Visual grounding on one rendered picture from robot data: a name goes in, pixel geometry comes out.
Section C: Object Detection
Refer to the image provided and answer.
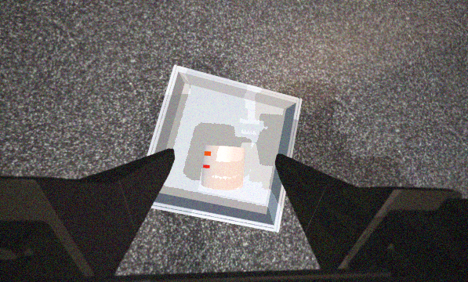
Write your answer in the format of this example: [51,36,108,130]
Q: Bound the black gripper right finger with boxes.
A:
[275,154,463,269]

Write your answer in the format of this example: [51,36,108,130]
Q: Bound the light grey shallow square tray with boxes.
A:
[147,65,302,233]

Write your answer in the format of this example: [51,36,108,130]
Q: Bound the white cylinder with slots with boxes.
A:
[201,146,245,190]

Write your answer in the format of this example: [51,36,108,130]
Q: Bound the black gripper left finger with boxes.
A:
[0,149,175,277]

